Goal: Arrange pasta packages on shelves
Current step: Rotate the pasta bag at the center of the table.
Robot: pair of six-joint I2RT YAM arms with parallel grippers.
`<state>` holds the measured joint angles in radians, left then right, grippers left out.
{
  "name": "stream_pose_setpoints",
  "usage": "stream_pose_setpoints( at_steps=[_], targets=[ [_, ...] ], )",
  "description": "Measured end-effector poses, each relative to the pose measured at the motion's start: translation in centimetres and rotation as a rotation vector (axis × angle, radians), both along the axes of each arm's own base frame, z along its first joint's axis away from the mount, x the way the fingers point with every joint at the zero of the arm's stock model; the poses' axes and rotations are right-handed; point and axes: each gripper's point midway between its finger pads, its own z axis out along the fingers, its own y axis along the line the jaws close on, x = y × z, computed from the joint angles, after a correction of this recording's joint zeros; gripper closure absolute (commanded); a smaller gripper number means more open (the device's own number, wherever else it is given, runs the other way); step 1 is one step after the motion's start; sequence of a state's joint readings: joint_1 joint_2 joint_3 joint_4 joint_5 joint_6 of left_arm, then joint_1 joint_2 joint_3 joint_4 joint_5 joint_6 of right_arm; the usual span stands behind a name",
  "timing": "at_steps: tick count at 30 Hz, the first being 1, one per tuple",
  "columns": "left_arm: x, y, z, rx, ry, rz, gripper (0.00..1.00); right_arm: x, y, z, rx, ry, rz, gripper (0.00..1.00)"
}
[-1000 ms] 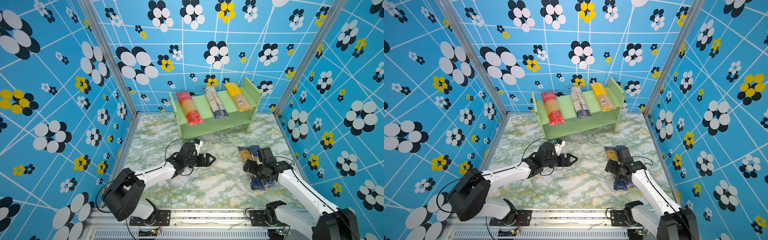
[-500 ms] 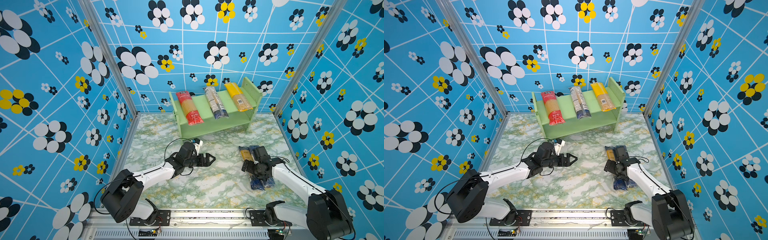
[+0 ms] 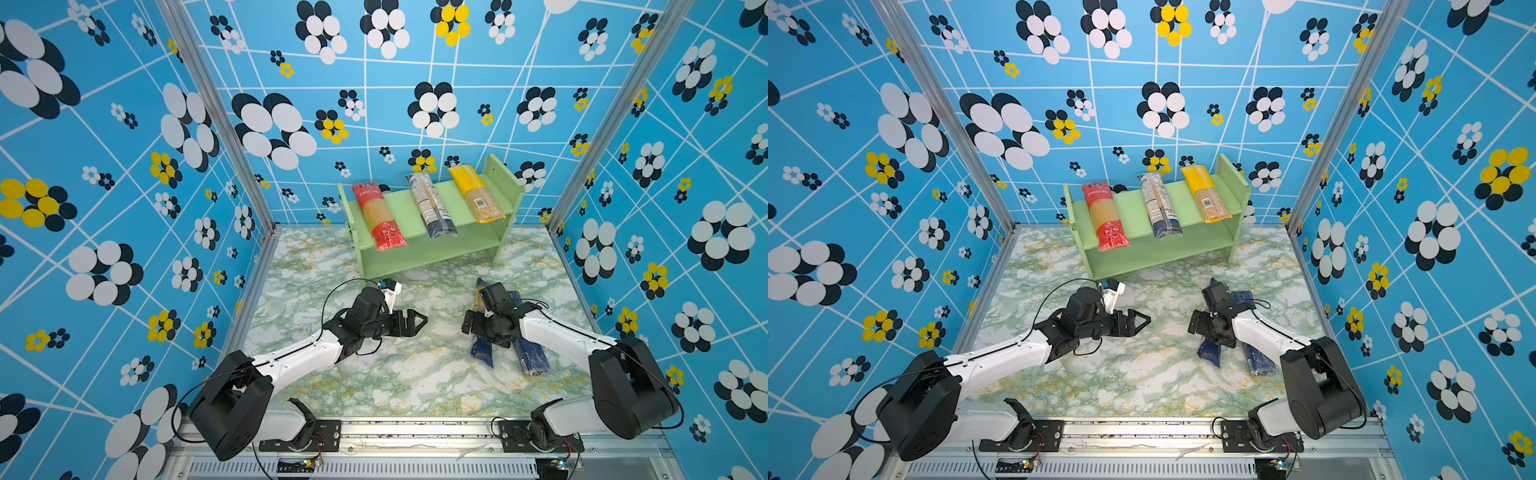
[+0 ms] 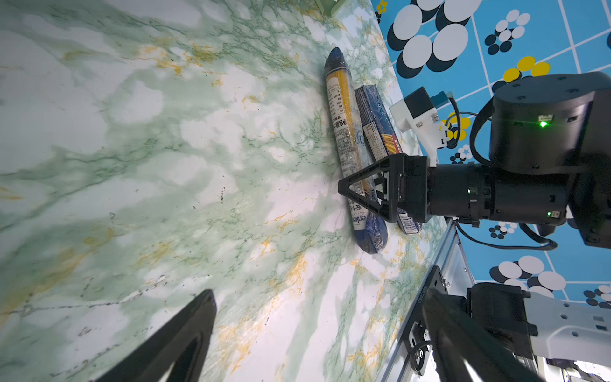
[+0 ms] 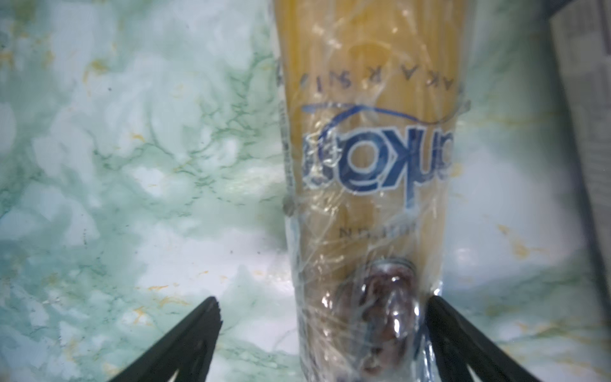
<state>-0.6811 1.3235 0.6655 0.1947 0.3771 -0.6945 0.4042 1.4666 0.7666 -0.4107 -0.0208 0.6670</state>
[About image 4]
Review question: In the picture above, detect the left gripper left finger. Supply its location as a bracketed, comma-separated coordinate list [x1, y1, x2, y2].
[98, 290, 216, 381]

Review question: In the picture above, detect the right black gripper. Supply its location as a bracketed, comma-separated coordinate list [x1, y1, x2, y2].
[338, 154, 569, 226]

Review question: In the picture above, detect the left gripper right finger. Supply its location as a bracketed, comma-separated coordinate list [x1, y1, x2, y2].
[423, 290, 541, 381]

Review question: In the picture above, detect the dark blue Barilla spaghetti package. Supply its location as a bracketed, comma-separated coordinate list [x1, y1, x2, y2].
[355, 84, 421, 235]

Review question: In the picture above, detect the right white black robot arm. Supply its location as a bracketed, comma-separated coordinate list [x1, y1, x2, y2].
[338, 72, 610, 381]

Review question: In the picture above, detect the green two-tier wooden shelf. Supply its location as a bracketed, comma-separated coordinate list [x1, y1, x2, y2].
[315, 0, 346, 17]

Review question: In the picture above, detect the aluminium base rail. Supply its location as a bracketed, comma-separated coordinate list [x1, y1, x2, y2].
[376, 221, 475, 381]

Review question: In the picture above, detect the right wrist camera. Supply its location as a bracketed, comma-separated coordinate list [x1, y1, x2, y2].
[390, 87, 450, 167]

